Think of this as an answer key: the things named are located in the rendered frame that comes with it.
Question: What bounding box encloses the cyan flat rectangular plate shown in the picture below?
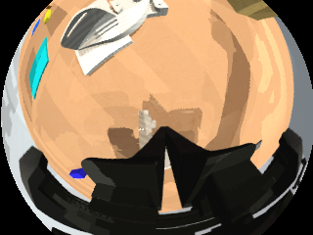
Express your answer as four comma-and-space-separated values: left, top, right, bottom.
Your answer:
28, 38, 50, 99

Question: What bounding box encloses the yellow rectangular bar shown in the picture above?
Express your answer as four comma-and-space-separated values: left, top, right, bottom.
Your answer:
44, 9, 51, 23

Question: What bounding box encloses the blue rectangular bar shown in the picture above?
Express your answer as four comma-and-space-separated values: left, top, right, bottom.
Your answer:
69, 168, 87, 179

